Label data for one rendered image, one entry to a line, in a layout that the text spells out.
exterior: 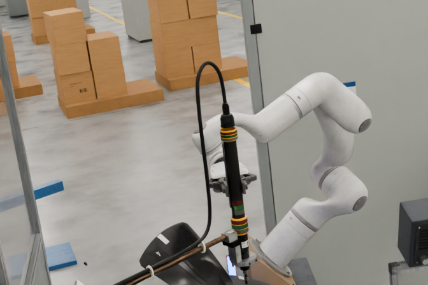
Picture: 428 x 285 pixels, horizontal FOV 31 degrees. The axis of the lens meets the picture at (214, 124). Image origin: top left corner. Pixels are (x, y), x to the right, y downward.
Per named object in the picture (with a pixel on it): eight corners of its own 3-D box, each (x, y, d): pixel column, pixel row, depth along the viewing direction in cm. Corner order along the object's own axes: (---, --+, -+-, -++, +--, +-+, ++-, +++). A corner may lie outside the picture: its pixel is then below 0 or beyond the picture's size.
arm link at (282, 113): (278, 75, 220) (193, 138, 215) (306, 120, 224) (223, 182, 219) (266, 72, 228) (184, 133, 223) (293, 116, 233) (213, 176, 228)
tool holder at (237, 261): (238, 272, 199) (234, 237, 196) (220, 265, 204) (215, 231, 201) (262, 259, 204) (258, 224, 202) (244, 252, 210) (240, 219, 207)
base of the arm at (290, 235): (244, 233, 281) (277, 194, 279) (282, 260, 287) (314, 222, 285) (255, 257, 263) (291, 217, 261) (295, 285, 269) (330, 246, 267)
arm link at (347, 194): (300, 212, 281) (344, 163, 278) (334, 247, 270) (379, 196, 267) (285, 205, 272) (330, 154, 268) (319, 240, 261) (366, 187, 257)
